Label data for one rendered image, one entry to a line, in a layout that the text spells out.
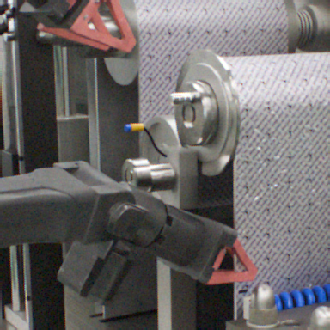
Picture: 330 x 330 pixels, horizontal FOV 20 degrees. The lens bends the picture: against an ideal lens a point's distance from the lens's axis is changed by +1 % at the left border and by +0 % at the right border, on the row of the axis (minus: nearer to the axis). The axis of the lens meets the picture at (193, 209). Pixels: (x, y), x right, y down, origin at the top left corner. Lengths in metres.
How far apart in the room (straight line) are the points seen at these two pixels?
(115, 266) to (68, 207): 0.14
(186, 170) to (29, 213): 0.31
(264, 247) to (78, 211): 0.29
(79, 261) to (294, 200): 0.28
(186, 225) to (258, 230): 0.11
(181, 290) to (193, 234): 0.15
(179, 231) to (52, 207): 0.19
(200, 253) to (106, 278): 0.11
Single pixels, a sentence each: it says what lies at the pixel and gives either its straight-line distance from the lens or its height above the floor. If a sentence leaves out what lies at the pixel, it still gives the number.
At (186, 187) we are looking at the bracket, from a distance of 1.13.
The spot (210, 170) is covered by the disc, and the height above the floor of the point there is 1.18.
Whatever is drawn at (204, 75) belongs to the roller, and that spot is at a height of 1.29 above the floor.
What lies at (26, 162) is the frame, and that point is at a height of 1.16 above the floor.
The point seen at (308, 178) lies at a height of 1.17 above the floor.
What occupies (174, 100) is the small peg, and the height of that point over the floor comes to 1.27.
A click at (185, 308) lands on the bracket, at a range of 1.17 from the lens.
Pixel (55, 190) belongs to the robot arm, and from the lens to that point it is 0.89.
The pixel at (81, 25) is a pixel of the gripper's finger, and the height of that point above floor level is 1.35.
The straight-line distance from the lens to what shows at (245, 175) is 1.08.
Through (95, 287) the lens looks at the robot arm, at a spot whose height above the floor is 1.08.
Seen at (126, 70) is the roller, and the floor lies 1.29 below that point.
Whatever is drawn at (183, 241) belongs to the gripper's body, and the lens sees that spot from 1.02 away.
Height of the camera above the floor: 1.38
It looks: 12 degrees down
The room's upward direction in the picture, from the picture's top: 1 degrees counter-clockwise
